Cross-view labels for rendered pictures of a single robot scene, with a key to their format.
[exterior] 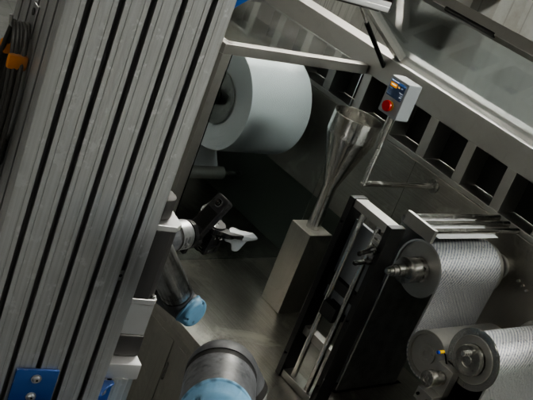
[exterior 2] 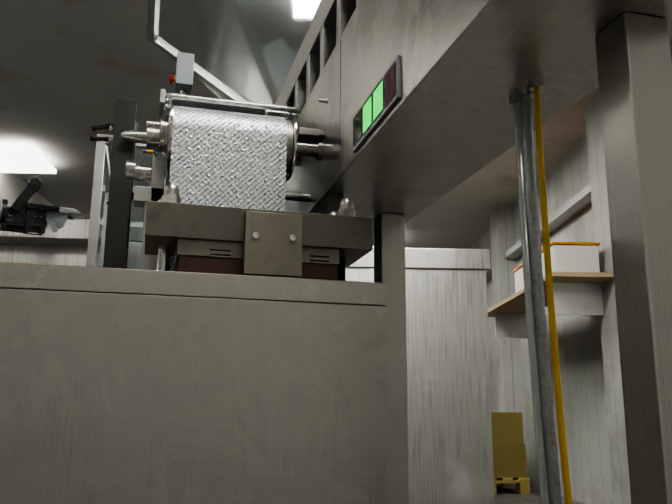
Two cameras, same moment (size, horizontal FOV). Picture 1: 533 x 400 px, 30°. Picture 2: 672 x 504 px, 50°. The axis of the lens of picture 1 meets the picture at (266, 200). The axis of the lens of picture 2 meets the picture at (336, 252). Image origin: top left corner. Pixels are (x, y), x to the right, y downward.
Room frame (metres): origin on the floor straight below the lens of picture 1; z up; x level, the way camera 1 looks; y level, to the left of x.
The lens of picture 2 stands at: (1.01, -1.60, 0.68)
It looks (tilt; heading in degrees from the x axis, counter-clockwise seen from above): 13 degrees up; 30
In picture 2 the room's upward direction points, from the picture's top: straight up
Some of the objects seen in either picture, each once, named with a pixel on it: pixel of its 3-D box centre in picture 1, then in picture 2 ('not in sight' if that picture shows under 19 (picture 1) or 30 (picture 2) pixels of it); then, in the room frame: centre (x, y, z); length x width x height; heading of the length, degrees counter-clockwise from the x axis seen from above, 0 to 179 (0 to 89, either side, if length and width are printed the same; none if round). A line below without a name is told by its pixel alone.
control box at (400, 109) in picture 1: (397, 98); (181, 73); (2.49, -0.22, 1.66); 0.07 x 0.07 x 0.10; 44
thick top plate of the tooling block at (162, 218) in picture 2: not in sight; (257, 236); (2.07, -0.82, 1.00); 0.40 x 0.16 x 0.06; 135
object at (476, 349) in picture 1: (469, 359); (164, 134); (2.07, -0.57, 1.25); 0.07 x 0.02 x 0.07; 45
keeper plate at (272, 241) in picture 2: not in sight; (273, 244); (2.01, -0.90, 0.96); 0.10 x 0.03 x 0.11; 135
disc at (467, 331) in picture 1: (473, 359); (170, 135); (2.08, -0.58, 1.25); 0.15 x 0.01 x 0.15; 45
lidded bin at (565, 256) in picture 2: not in sight; (567, 263); (6.13, -0.52, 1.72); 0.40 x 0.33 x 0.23; 32
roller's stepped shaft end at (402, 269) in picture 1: (394, 270); (134, 136); (2.20, -0.35, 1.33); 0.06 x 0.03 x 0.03; 135
